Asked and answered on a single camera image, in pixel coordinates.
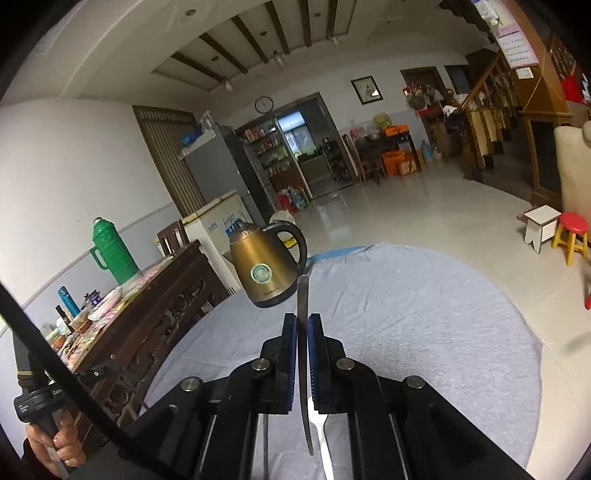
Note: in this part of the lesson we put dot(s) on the carved wooden sideboard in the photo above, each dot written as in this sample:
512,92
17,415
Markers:
161,314

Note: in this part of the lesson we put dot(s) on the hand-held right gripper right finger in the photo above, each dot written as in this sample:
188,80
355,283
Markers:
316,355

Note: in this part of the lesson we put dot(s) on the orange cardboard boxes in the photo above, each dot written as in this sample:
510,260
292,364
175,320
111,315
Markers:
399,164

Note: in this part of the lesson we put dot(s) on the small black bottle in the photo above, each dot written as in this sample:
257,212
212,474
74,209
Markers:
63,318

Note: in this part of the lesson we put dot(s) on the white chest freezer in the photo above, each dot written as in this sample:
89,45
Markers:
207,226

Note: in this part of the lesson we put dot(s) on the brown slatted door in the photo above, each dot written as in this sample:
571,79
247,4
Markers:
161,147

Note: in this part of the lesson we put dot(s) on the person's left hand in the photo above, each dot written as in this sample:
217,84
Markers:
69,443

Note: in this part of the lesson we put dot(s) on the bronze electric kettle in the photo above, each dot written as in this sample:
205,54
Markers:
263,267

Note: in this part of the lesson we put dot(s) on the red stool with yellow legs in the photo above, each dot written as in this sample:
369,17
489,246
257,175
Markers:
572,224

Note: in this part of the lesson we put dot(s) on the pink checkered cloth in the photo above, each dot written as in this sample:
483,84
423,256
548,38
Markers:
138,286

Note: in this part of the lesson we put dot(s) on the green thermos jug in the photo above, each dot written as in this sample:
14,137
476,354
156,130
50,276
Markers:
115,251

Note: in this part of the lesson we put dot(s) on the flat orange box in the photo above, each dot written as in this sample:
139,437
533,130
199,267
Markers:
395,130

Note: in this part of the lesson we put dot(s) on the round wall clock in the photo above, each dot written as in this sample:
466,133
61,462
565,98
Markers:
264,105

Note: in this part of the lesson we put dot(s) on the wooden stair railing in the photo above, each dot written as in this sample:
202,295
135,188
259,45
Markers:
485,115

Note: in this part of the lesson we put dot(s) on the beige sofa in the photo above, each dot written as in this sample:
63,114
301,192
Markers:
575,170

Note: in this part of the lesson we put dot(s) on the shelf with bottles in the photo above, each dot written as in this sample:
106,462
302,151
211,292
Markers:
268,152

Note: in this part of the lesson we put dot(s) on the wooden chair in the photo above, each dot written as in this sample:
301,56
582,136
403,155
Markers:
173,237

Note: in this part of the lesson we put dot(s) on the small white stool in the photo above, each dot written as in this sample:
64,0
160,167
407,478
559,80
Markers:
542,219

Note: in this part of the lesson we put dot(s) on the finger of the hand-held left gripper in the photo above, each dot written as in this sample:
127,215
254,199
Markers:
99,371

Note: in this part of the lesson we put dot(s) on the teal water bottle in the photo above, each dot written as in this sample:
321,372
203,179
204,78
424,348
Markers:
68,302

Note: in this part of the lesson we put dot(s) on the grey refrigerator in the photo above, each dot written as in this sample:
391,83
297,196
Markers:
217,170

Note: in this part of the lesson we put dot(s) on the dark wooden side table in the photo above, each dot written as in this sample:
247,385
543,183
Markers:
369,147

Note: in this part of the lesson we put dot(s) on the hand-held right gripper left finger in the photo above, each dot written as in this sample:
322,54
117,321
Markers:
288,355

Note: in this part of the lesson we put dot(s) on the wall calendar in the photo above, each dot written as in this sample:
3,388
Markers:
517,41

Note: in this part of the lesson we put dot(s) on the blue water jug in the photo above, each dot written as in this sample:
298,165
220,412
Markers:
427,151

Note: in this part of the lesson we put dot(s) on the white plastic spoon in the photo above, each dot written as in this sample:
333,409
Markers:
323,443

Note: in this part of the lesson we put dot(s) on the framed wall picture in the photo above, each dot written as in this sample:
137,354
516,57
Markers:
366,89

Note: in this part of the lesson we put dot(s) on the white plate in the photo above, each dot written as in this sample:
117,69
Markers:
105,302

